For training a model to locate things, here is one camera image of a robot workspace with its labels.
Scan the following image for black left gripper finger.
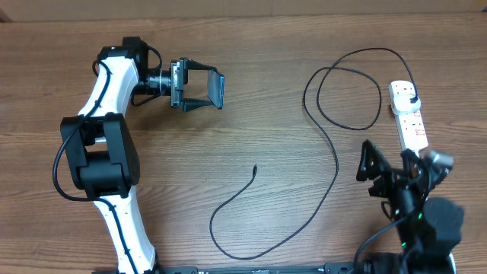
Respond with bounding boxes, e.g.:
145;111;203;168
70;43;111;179
186;59;218;71
182;98;212;112

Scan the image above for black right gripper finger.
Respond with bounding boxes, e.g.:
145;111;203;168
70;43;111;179
400;149;428;179
356;140;391;182

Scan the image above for blue Galaxy smartphone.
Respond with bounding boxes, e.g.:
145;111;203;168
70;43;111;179
207;70;224;110

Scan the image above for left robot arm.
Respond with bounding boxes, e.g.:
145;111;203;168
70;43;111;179
53;37;224;273

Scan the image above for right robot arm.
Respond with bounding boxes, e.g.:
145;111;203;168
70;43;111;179
353;140;464;273

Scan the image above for white charger plug adapter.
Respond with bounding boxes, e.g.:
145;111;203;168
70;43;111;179
391;94;422;116

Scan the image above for white power strip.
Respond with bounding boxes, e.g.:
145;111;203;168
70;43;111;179
388;80;428;155

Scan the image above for black USB charging cable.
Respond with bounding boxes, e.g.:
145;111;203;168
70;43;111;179
208;47;421;262

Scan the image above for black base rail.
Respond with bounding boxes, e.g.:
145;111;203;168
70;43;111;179
91;262;381;274

